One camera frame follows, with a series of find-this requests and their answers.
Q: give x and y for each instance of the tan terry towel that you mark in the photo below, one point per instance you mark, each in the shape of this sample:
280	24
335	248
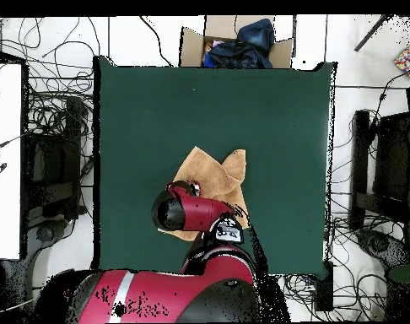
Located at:
222	179

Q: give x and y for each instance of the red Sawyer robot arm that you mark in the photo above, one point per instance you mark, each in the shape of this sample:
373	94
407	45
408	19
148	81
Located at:
198	211

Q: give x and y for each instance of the multicolour patterned item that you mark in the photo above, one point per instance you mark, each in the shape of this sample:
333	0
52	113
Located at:
407	60

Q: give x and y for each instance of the dark green table cloth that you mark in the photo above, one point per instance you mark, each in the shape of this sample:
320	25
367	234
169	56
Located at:
259	118

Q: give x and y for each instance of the brown cardboard box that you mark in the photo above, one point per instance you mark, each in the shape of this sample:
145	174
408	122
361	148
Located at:
191	47

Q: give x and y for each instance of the navy crumpled garment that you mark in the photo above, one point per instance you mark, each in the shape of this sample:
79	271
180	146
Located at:
235	55

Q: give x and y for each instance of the white side table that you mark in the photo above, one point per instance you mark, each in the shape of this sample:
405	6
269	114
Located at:
6	202

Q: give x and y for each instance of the blue denim garment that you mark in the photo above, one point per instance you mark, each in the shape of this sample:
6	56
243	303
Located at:
257	33

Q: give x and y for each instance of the dark thin rod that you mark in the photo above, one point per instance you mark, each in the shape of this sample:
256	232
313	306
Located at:
372	33

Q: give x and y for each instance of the black metal stand frame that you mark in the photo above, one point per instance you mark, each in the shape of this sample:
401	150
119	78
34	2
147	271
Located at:
360	152
71	141

